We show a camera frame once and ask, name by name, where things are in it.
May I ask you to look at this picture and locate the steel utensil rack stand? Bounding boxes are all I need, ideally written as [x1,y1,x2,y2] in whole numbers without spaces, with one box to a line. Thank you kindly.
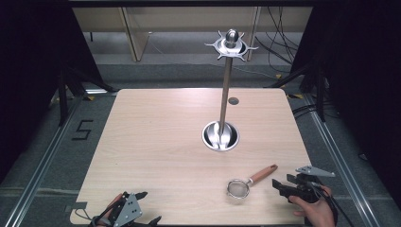
[200,28,259,152]

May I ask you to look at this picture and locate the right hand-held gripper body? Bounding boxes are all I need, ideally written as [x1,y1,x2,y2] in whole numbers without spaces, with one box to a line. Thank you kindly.
[288,165,337,204]

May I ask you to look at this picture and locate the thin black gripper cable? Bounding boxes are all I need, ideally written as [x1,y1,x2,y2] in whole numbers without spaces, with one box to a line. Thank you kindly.
[75,207,97,222]

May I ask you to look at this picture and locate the aluminium floor rail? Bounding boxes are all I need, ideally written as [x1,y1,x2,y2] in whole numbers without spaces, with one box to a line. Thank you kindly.
[2,96,85,227]
[301,94,381,227]

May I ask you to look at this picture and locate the small strainer with wooden handle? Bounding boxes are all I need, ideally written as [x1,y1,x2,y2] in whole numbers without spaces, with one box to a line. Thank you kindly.
[226,164,279,200]

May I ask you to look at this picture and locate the person's left hand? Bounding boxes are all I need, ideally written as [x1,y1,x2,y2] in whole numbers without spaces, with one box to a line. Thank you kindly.
[94,192,125,227]

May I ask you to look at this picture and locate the hanging black cables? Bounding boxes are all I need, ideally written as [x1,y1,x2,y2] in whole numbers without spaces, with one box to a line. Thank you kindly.
[254,7,301,65]

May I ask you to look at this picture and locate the light wooden furniture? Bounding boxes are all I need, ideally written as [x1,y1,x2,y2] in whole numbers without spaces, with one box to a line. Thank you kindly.
[72,7,314,62]

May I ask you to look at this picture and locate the person's right hand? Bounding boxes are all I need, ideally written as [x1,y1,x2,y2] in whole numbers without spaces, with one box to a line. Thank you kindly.
[288,184,337,227]

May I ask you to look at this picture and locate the black metal stand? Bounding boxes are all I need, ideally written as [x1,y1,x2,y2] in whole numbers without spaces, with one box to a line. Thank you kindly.
[56,62,118,128]
[266,58,330,123]

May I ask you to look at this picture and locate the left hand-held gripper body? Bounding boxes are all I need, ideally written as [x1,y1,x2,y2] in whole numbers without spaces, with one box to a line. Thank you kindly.
[107,191,144,227]

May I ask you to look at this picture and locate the grey tape patch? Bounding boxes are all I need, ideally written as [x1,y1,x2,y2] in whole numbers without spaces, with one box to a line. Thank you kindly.
[63,201,88,214]

